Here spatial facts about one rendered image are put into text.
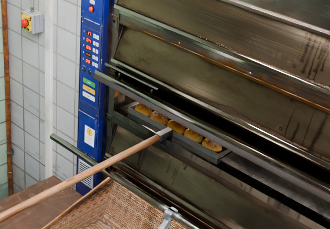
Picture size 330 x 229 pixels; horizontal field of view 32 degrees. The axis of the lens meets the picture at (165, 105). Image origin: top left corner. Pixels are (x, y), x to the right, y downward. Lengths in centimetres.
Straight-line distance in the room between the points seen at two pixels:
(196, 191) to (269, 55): 79
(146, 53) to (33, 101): 102
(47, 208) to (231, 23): 149
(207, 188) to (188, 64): 57
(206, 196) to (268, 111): 57
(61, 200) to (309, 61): 168
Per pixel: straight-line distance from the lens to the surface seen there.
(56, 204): 317
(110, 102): 283
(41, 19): 306
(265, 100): 223
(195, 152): 255
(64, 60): 302
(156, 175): 274
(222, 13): 225
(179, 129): 264
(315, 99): 210
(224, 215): 255
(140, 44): 258
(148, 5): 247
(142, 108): 276
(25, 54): 330
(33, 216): 310
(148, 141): 253
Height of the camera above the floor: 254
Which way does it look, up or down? 28 degrees down
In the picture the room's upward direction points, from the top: 6 degrees clockwise
